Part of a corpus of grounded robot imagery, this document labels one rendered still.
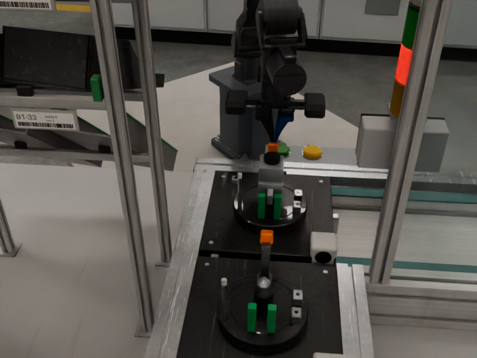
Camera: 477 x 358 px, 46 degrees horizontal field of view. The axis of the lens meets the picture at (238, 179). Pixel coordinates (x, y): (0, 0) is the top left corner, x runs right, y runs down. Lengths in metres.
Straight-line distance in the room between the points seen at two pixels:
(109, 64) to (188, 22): 3.49
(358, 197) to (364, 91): 2.52
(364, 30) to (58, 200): 3.07
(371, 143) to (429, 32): 0.19
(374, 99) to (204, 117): 2.13
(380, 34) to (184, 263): 3.27
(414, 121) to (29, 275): 0.77
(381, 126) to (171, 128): 0.82
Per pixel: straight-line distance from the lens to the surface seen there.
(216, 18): 4.13
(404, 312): 1.03
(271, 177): 1.00
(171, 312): 0.93
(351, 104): 3.50
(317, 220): 1.06
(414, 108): 0.78
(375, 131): 0.83
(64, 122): 0.77
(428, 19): 0.73
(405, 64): 0.78
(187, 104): 1.66
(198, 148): 1.45
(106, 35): 0.69
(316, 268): 0.97
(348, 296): 0.95
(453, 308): 1.04
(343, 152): 1.28
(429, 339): 1.06
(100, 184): 1.36
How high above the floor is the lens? 1.65
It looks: 36 degrees down
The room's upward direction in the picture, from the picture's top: straight up
